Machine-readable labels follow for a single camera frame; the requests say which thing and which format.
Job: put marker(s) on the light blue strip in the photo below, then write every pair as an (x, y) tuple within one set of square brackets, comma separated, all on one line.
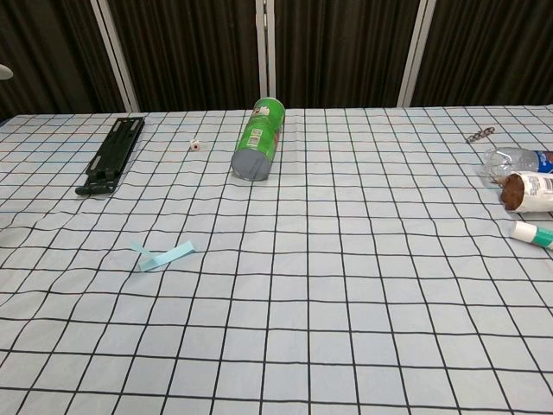
[(173, 255)]

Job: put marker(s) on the green chips can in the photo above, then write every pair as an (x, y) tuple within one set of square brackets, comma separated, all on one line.
[(257, 138)]

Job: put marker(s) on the small white die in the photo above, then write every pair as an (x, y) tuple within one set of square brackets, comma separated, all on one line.
[(194, 145)]

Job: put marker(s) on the dark pleated curtain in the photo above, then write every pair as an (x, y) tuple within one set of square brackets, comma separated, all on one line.
[(194, 52)]

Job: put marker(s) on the clear plastic bottle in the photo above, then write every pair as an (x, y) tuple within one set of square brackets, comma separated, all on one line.
[(514, 157)]

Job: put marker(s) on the white and green tube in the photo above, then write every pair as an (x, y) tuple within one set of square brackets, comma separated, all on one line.
[(529, 231)]

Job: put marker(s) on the white bottle with brown end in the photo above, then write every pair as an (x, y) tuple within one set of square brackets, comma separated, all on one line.
[(535, 190)]

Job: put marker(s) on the white rounded object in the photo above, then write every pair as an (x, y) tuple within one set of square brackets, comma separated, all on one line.
[(4, 72)]

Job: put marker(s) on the white screen frame post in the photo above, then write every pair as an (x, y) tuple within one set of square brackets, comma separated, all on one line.
[(417, 52), (265, 52), (118, 52)]

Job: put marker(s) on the black metal bracket plate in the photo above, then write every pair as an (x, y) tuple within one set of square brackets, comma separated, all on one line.
[(113, 151)]

